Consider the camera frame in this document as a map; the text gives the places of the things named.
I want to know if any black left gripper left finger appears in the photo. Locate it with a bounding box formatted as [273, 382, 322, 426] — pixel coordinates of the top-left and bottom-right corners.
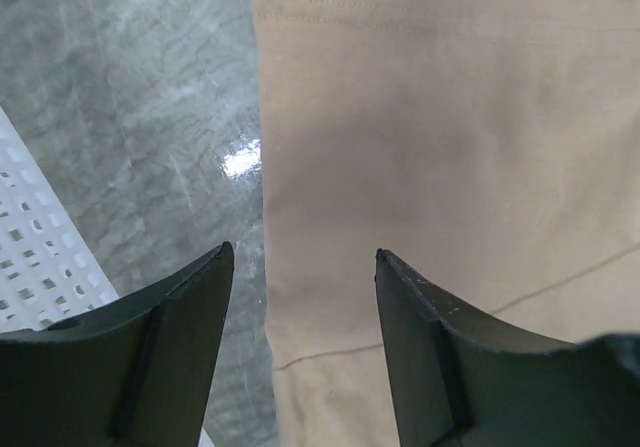
[1, 243, 234, 446]

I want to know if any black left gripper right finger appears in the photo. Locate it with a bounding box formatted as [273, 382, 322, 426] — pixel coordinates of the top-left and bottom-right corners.
[375, 250, 639, 446]

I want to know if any white plastic basket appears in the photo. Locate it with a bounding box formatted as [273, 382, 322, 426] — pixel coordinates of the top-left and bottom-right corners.
[0, 114, 119, 333]

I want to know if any beige t-shirt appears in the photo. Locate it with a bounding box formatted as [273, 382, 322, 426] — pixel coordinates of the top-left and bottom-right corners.
[253, 0, 639, 446]

